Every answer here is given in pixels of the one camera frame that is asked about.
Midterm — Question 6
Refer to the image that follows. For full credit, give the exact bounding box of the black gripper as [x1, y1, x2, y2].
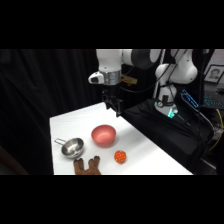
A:
[101, 85, 123, 118]

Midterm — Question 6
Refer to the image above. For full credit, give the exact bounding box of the red-orange textured ball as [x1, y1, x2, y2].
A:
[113, 150, 128, 164]

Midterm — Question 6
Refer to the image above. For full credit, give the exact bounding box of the pink bowl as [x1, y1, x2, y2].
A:
[90, 124, 117, 148]

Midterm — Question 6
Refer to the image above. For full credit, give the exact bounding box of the small green light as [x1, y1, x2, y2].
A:
[166, 108, 178, 120]

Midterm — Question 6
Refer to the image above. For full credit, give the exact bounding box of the black cloth-covered stand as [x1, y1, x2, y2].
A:
[121, 97, 215, 175]

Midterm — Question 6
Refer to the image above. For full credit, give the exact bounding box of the brown plush toy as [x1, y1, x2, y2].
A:
[73, 155, 102, 176]

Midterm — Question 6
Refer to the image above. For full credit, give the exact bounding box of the black curtain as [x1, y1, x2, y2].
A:
[0, 49, 161, 176]

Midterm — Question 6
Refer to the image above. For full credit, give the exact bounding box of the blue lit device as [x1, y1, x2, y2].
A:
[180, 88, 200, 110]

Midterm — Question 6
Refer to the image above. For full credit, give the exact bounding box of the framed portrait picture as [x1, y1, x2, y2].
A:
[203, 64, 224, 84]

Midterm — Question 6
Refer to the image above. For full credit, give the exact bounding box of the tan wrist camera mount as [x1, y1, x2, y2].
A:
[121, 75, 139, 86]

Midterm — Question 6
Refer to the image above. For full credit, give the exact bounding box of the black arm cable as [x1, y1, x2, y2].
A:
[120, 49, 178, 94]

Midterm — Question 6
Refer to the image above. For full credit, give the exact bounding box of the steel bowl with handle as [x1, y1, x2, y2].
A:
[54, 137, 85, 159]

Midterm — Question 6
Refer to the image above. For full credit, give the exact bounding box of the yellow cable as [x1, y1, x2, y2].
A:
[207, 108, 224, 153]

